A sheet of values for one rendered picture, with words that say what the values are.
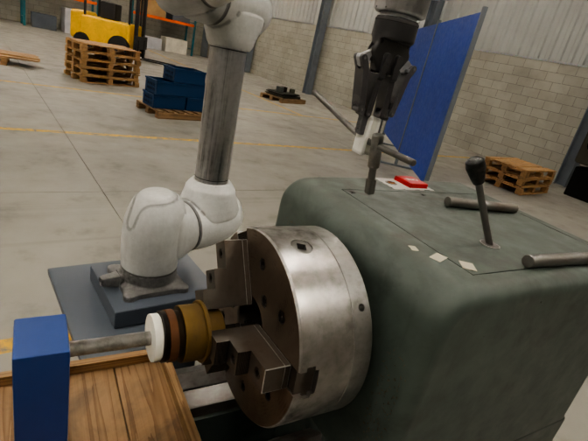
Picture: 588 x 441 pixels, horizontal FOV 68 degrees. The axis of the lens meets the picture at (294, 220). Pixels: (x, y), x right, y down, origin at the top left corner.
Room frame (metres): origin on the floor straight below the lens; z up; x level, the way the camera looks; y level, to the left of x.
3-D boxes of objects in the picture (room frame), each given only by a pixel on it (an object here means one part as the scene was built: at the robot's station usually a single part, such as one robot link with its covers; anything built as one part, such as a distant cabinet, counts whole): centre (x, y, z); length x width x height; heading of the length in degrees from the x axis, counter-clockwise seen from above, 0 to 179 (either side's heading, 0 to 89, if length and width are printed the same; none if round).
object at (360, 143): (0.82, -0.09, 1.38); 0.03 x 0.01 x 0.07; 34
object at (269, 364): (0.50, 0.00, 1.09); 0.12 x 0.11 x 0.05; 34
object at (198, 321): (0.54, 0.11, 1.08); 0.09 x 0.09 x 0.09; 34
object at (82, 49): (9.24, 4.59, 0.36); 1.26 x 0.86 x 0.73; 141
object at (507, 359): (0.86, -0.33, 1.06); 0.59 x 0.48 x 0.39; 124
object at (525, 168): (8.14, -3.82, 0.22); 1.25 x 0.86 x 0.44; 132
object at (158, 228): (1.09, 0.37, 0.97); 0.18 x 0.16 x 0.22; 148
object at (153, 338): (0.48, 0.21, 1.08); 0.13 x 0.07 x 0.07; 124
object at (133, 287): (1.06, 0.39, 0.83); 0.22 x 0.18 x 0.06; 131
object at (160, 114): (7.59, 2.38, 0.39); 1.20 x 0.80 x 0.79; 137
